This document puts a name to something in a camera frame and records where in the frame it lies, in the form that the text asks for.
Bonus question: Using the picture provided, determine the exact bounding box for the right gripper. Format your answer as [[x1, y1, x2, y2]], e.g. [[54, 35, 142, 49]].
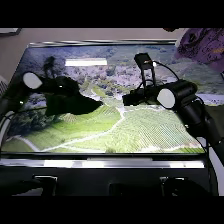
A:
[[122, 87, 160, 107]]

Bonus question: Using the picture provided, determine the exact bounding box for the dark green garment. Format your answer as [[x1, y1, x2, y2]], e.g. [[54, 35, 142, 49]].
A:
[[44, 87, 104, 117]]

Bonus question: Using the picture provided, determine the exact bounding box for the purple garment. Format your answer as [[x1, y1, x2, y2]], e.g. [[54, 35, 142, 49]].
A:
[[174, 28, 224, 73]]

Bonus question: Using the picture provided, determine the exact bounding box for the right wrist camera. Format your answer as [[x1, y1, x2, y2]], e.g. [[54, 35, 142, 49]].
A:
[[133, 52, 155, 88]]

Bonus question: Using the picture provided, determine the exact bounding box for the black cable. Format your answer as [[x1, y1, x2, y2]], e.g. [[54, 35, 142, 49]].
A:
[[152, 60, 181, 82]]

